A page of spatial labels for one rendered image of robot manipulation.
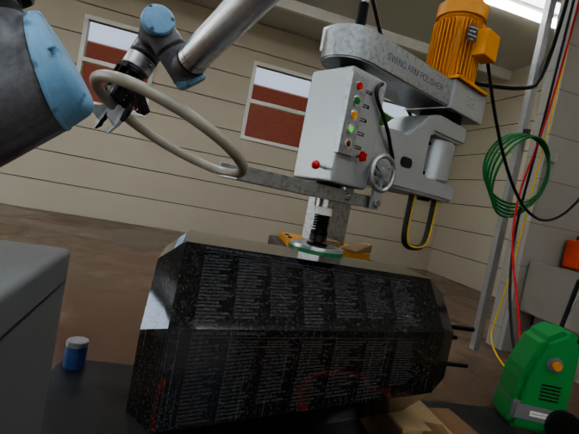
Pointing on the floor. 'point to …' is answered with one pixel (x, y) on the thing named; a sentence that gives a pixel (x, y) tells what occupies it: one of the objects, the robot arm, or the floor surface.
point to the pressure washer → (540, 378)
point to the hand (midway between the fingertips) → (104, 128)
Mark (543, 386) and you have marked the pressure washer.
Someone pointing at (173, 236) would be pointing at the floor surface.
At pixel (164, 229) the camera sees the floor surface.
